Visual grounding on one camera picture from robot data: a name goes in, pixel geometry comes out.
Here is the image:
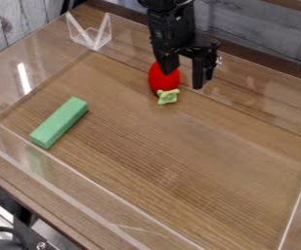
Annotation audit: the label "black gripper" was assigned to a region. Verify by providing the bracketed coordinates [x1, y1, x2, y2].
[147, 0, 219, 90]

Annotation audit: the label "red toy strawberry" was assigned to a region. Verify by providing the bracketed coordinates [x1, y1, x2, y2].
[148, 62, 180, 105]

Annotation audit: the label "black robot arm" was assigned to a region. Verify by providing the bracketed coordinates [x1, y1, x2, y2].
[138, 0, 220, 90]

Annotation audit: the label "green rectangular block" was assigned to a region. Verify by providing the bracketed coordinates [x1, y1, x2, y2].
[29, 97, 88, 148]

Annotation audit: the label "clear acrylic tray walls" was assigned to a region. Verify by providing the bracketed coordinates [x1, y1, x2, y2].
[0, 6, 301, 250]

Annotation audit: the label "black table leg bracket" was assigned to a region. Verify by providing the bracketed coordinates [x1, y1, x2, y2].
[12, 218, 49, 250]

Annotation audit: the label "black cable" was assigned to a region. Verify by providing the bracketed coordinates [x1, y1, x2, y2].
[0, 226, 28, 250]

